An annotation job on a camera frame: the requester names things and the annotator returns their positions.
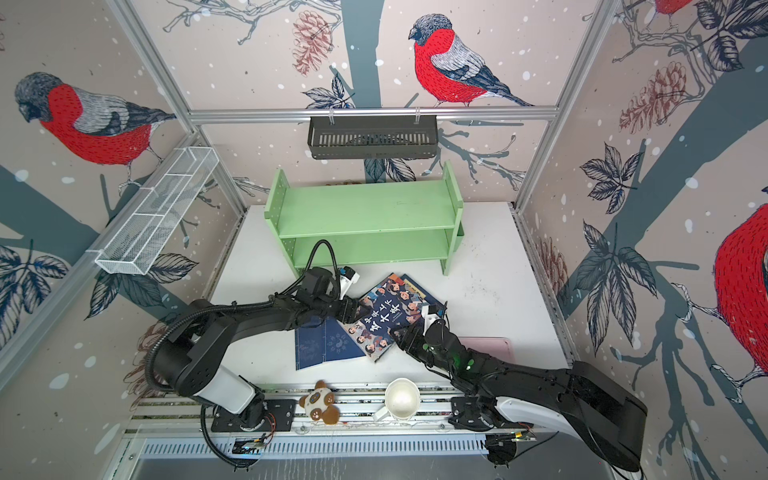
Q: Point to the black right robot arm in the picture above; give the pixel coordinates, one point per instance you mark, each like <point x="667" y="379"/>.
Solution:
<point x="580" y="401"/>

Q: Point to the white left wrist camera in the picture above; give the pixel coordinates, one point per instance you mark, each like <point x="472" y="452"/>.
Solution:
<point x="347" y="278"/>

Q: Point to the colourful cartoon cover book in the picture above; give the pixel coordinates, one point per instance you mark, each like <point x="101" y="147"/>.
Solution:
<point x="380" y="312"/>

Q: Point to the white ceramic mug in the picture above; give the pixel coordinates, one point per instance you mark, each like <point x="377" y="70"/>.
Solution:
<point x="402" y="401"/>

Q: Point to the brown white plush toy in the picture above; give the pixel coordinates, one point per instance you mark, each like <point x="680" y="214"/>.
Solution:
<point x="319" y="404"/>

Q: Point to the dark blue leftmost book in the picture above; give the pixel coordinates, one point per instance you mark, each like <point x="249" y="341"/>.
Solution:
<point x="310" y="344"/>

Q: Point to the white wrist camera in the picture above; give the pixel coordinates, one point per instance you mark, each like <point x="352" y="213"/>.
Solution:
<point x="431" y="314"/>
<point x="347" y="278"/>

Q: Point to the dark blue book under cartoon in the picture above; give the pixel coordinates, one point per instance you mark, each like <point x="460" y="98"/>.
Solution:
<point x="413" y="298"/>

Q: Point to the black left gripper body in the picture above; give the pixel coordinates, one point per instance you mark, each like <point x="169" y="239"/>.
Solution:
<point x="340" y="309"/>

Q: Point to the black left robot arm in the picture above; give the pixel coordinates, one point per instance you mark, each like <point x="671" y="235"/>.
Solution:
<point x="187" y="358"/>

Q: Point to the blue book with yellow label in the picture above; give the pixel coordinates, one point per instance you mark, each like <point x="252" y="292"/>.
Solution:
<point x="340" y="341"/>

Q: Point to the black hanging wall basket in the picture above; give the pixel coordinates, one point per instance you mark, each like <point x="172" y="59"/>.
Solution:
<point x="373" y="137"/>

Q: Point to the pink plastic tray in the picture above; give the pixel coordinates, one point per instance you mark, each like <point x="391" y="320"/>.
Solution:
<point x="497" y="347"/>

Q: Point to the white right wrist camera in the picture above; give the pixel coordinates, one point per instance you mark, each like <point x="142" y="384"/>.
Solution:
<point x="431" y="314"/>

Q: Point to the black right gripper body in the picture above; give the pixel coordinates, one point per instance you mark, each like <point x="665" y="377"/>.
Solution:
<point x="420" y="346"/>

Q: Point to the white wire mesh basket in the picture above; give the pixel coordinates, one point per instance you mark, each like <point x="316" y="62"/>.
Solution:
<point x="141" y="238"/>

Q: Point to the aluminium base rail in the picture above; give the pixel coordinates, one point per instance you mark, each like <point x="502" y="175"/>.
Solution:
<point x="169" y="428"/>

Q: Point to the green wooden shelf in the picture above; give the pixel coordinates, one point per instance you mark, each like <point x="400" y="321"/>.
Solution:
<point x="367" y="223"/>

